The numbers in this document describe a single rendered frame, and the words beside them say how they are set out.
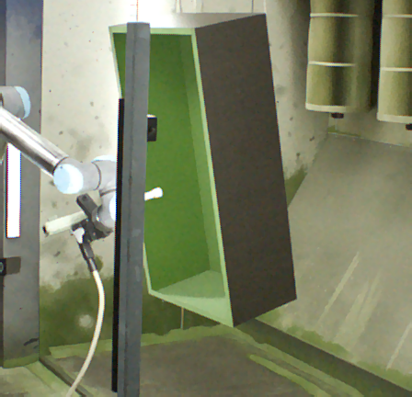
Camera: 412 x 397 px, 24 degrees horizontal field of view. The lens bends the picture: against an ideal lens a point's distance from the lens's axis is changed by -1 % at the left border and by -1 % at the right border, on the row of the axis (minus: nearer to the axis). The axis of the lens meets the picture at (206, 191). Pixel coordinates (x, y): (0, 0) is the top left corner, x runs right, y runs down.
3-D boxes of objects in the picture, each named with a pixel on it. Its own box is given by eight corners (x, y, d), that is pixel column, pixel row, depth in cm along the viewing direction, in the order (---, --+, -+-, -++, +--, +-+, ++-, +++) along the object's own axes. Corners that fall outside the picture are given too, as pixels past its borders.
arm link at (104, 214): (133, 187, 309) (143, 216, 307) (117, 198, 319) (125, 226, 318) (108, 191, 304) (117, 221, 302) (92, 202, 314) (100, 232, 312)
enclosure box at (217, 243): (210, 269, 452) (176, 12, 419) (297, 299, 405) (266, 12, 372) (149, 293, 433) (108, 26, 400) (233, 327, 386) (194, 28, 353)
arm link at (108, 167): (96, 154, 304) (107, 191, 303) (122, 152, 313) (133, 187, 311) (78, 164, 311) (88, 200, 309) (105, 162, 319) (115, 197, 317)
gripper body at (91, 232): (85, 245, 327) (99, 236, 317) (75, 221, 327) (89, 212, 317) (104, 238, 331) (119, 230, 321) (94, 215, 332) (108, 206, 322)
